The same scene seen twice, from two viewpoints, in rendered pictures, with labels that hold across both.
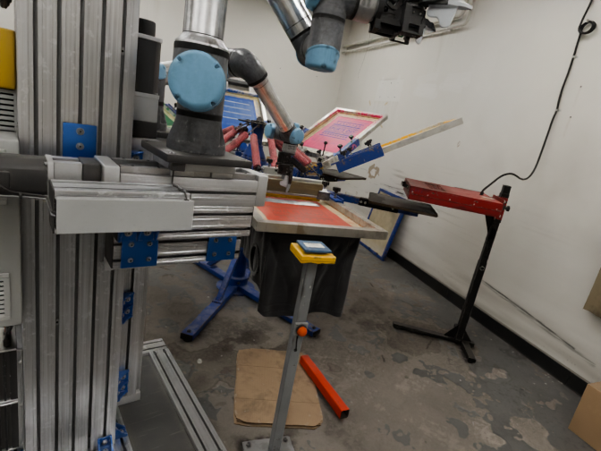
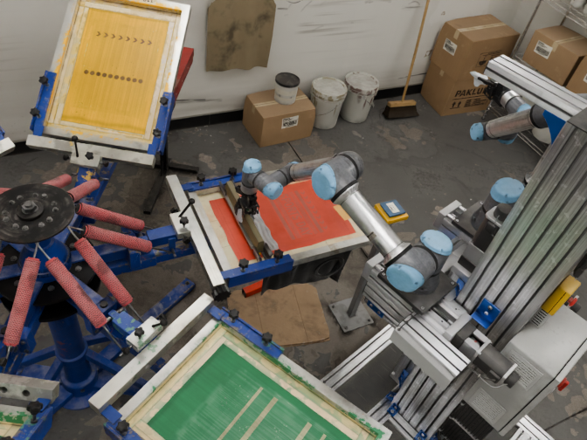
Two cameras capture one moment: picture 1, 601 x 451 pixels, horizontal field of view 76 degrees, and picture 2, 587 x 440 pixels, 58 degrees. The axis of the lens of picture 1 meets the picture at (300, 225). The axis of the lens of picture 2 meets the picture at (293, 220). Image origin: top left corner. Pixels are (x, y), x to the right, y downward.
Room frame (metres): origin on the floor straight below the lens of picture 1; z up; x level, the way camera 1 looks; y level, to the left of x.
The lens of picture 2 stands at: (2.18, 1.82, 2.78)
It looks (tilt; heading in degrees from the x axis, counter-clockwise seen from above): 45 degrees down; 258
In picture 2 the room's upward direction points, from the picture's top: 12 degrees clockwise
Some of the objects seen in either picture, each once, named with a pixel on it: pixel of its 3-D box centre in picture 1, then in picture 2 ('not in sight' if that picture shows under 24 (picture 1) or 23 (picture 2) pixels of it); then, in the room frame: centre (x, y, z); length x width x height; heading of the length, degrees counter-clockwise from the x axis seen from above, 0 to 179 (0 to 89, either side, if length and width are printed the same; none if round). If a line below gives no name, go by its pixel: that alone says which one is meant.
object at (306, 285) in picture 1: (291, 363); (369, 267); (1.29, -0.06, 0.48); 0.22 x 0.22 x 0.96; 22
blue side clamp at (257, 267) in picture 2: not in sight; (259, 270); (1.98, 0.38, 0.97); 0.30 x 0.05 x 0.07; 22
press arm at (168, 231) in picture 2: not in sight; (168, 234); (2.38, 0.25, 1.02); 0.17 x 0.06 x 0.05; 22
